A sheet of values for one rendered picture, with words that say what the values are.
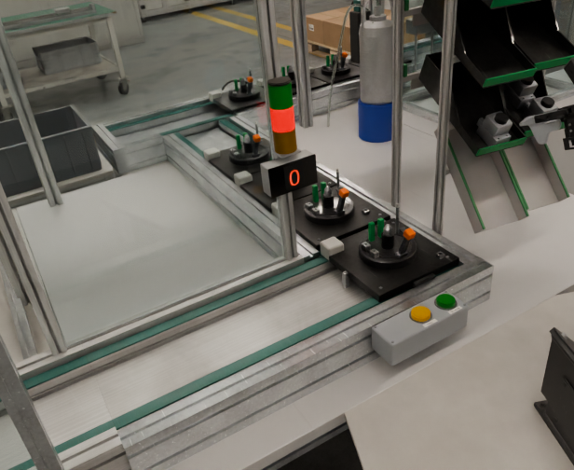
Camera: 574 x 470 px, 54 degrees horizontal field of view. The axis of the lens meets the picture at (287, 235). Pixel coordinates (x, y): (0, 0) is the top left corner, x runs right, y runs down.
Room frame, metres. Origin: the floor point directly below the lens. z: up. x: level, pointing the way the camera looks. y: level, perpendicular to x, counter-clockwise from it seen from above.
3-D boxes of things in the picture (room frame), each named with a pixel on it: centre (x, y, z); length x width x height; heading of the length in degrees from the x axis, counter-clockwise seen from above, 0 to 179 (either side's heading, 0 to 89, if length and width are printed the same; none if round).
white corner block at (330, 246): (1.18, -0.11, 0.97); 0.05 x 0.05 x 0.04; 27
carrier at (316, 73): (2.68, -0.31, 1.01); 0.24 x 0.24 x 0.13; 27
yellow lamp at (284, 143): (1.16, -0.02, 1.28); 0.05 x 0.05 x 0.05
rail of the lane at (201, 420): (0.88, -0.07, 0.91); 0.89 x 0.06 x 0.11; 117
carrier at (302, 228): (1.37, -0.12, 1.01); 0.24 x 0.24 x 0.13; 27
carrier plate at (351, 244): (1.14, -0.24, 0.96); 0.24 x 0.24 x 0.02; 27
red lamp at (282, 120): (1.16, -0.02, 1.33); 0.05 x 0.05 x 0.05
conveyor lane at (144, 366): (1.02, 0.04, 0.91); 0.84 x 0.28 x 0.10; 117
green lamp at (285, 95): (1.16, -0.02, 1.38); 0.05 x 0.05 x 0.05
